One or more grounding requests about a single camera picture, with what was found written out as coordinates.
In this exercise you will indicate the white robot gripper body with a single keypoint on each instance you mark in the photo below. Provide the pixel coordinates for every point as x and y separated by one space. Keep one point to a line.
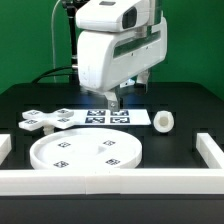
100 71

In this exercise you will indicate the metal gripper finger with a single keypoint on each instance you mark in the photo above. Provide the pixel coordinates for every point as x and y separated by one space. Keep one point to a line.
142 81
112 100

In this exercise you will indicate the white round table top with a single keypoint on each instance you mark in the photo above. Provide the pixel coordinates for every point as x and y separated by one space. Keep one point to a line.
86 148

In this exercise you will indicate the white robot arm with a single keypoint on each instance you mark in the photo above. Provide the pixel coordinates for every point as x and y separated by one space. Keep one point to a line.
143 34

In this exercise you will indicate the white front fence bar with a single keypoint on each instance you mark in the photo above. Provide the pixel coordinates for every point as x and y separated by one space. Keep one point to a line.
115 181

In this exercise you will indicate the white fence bar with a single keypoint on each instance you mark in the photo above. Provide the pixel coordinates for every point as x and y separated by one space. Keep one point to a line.
115 181
210 151
5 146

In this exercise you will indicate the white cross-shaped table base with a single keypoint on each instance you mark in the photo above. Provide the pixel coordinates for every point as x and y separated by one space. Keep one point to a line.
34 119

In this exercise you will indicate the white right fence bar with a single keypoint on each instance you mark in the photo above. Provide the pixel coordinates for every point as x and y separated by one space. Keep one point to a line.
210 151

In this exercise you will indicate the white left fence bar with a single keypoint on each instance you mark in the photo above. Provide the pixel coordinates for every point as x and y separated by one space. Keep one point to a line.
5 146

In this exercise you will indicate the white marker base plate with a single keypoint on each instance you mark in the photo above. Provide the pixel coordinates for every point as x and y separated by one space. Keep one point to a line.
102 117

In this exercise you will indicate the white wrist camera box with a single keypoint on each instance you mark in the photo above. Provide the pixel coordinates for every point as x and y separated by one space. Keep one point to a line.
113 15

